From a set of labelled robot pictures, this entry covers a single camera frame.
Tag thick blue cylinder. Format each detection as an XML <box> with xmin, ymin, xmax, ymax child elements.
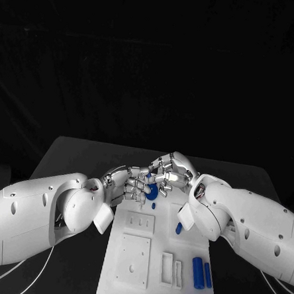
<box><xmin>190</xmin><ymin>256</ymin><xmax>207</xmax><ymax>290</ymax></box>

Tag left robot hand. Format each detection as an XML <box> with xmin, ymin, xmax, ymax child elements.
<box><xmin>98</xmin><ymin>163</ymin><xmax>152</xmax><ymax>211</ymax></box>

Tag blue gear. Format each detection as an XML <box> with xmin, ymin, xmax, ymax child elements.
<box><xmin>144</xmin><ymin>183</ymin><xmax>160</xmax><ymax>202</ymax></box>

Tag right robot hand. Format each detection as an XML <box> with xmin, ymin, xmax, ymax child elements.
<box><xmin>146</xmin><ymin>148</ymin><xmax>202</xmax><ymax>199</ymax></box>

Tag thin blue cylinder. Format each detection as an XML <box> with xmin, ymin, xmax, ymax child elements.
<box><xmin>202</xmin><ymin>262</ymin><xmax>215</xmax><ymax>289</ymax></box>

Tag white task board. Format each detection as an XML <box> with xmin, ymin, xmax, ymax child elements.
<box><xmin>94</xmin><ymin>183</ymin><xmax>226</xmax><ymax>294</ymax></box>

